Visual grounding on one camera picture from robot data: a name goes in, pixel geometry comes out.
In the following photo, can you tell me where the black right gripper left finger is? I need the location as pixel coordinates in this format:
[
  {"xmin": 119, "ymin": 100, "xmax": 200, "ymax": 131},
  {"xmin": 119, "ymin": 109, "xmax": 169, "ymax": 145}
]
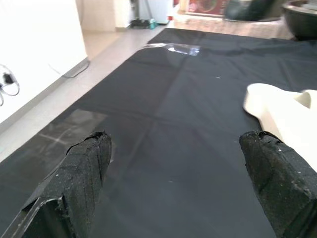
[{"xmin": 0, "ymin": 130, "xmax": 112, "ymax": 238}]

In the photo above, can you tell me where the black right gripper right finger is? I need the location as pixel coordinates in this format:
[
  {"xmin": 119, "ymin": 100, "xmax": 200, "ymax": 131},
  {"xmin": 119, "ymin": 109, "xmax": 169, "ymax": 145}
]
[{"xmin": 239, "ymin": 130, "xmax": 317, "ymax": 238}]

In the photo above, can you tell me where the white plastic table top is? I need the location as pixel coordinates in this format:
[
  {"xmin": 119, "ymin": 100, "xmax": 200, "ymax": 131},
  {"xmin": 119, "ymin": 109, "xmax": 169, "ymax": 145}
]
[{"xmin": 242, "ymin": 83, "xmax": 317, "ymax": 172}]

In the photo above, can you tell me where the clear tape strip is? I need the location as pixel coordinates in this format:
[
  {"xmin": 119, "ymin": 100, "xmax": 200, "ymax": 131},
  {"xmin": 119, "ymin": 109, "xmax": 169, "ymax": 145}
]
[
  {"xmin": 37, "ymin": 109, "xmax": 109, "ymax": 152},
  {"xmin": 143, "ymin": 42, "xmax": 202, "ymax": 57}
]

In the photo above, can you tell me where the black tablecloth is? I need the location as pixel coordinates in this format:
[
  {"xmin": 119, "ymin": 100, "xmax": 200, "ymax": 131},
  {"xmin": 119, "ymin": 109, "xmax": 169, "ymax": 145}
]
[{"xmin": 0, "ymin": 27, "xmax": 317, "ymax": 238}]

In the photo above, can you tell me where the black wok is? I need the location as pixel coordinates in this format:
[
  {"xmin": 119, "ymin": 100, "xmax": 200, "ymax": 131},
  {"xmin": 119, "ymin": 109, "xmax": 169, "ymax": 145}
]
[{"xmin": 282, "ymin": 1, "xmax": 317, "ymax": 42}]

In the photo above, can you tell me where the beige cloth covered platform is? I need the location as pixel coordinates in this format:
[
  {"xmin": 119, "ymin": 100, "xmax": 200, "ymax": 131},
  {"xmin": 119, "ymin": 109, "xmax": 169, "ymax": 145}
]
[{"xmin": 173, "ymin": 16, "xmax": 293, "ymax": 40}]

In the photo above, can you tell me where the glossy black bag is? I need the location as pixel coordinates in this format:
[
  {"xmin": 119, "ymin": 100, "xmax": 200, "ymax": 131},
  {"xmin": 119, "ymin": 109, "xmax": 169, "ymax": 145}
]
[{"xmin": 224, "ymin": 0, "xmax": 275, "ymax": 22}]

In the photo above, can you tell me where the green black floor mop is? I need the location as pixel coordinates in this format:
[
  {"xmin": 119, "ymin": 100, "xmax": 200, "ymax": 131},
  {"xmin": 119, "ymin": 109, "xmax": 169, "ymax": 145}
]
[{"xmin": 130, "ymin": 0, "xmax": 157, "ymax": 29}]

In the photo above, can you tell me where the red printed carton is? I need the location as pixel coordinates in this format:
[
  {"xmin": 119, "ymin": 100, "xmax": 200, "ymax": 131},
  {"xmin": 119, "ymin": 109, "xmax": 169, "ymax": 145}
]
[{"xmin": 185, "ymin": 0, "xmax": 232, "ymax": 17}]

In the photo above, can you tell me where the white cabinet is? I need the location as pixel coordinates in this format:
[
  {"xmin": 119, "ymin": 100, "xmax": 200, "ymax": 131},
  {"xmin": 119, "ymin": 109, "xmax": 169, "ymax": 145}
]
[{"xmin": 148, "ymin": 0, "xmax": 174, "ymax": 25}]

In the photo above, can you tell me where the black wall cable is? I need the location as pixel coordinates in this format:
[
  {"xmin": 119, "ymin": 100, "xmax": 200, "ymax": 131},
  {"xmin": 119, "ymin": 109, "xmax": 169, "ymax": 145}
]
[{"xmin": 0, "ymin": 63, "xmax": 20, "ymax": 106}]

